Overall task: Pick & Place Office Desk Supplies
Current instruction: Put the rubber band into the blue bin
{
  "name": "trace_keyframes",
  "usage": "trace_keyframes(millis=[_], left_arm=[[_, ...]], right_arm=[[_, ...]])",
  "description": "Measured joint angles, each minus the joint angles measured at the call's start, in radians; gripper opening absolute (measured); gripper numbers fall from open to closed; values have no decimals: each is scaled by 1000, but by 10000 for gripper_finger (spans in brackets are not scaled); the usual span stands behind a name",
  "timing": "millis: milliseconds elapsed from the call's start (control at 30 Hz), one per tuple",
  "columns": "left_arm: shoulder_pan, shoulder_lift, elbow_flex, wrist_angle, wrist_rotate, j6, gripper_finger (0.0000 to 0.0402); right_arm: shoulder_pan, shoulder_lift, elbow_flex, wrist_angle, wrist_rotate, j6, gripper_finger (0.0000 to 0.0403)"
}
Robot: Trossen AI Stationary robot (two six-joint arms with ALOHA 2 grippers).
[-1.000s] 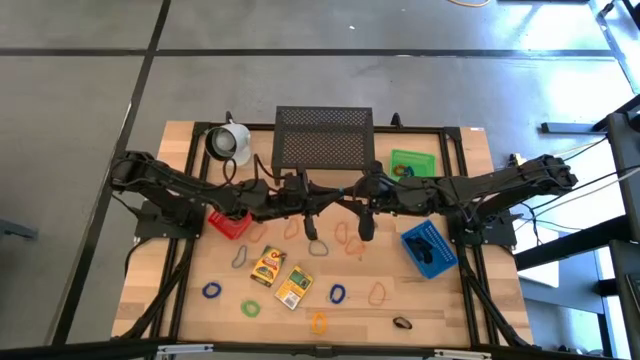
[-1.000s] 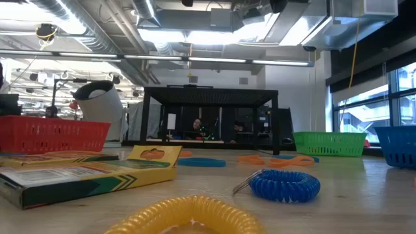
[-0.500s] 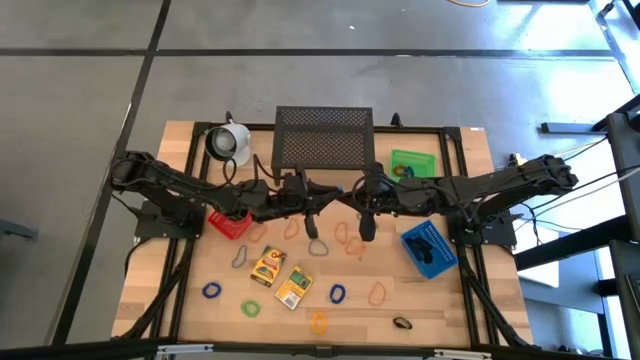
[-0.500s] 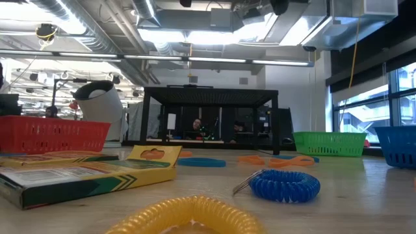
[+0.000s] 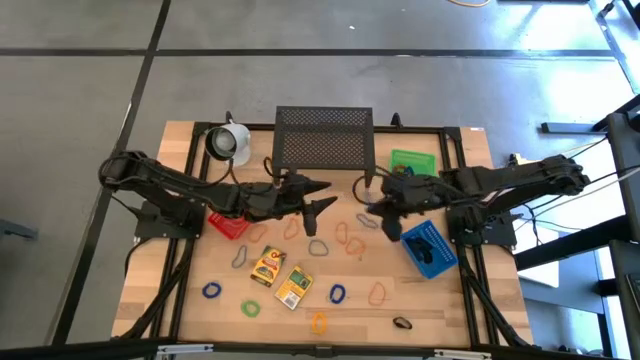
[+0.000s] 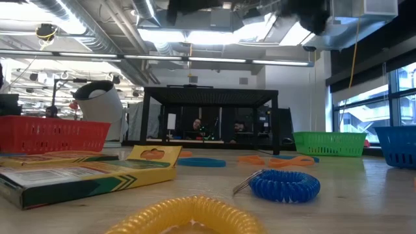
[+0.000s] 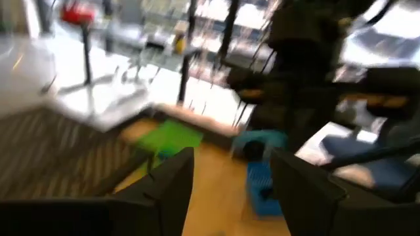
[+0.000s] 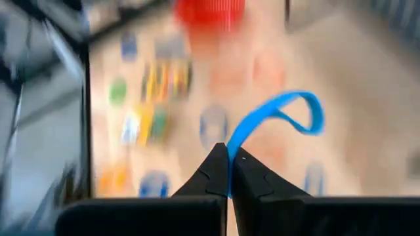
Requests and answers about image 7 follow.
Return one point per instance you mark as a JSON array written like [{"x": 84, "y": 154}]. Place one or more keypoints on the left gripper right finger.
[{"x": 305, "y": 196}]

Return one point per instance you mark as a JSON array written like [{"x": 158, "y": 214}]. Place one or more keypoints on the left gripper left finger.
[{"x": 174, "y": 190}]

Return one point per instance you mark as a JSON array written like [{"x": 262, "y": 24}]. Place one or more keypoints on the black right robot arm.
[{"x": 302, "y": 65}]

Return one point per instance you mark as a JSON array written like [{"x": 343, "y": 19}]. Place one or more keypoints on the blue plastic basket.
[{"x": 259, "y": 178}]

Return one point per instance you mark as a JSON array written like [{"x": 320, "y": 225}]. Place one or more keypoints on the green plastic basket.
[{"x": 170, "y": 137}]

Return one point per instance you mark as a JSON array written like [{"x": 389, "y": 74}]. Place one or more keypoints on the black mesh shelf riser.
[{"x": 49, "y": 157}]

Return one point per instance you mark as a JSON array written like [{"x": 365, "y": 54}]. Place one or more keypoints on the red object on pole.
[{"x": 77, "y": 13}]

